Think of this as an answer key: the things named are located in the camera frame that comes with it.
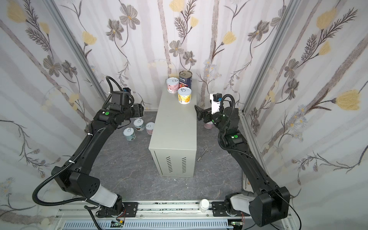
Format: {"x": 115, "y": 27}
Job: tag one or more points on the dark label can left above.
{"x": 139, "y": 124}

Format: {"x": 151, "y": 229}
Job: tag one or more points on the pink can right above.
{"x": 208, "y": 125}

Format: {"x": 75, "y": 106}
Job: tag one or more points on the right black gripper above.
{"x": 205, "y": 115}

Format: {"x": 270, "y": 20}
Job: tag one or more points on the teal label can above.
{"x": 129, "y": 133}

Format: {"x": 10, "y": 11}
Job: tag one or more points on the aluminium rail frame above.
{"x": 74, "y": 217}

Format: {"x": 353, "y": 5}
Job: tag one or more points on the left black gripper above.
{"x": 139, "y": 110}

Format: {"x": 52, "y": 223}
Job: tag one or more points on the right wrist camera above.
{"x": 215, "y": 100}

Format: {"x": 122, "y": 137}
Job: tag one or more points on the blue red tomato can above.
{"x": 185, "y": 79}

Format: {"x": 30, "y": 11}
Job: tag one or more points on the grey metal cabinet box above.
{"x": 173, "y": 143}

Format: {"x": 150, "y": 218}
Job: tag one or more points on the small metal scissors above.
{"x": 205, "y": 149}

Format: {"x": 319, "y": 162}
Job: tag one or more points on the yellow label can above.
{"x": 184, "y": 95}

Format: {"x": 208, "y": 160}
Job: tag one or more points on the pink white can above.
{"x": 172, "y": 85}

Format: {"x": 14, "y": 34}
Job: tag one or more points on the white cable duct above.
{"x": 169, "y": 224}

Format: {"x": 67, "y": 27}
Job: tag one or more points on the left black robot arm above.
{"x": 74, "y": 176}

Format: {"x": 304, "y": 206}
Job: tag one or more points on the pink label can left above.
{"x": 150, "y": 127}

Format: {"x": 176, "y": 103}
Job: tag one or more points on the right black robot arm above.
{"x": 269, "y": 202}

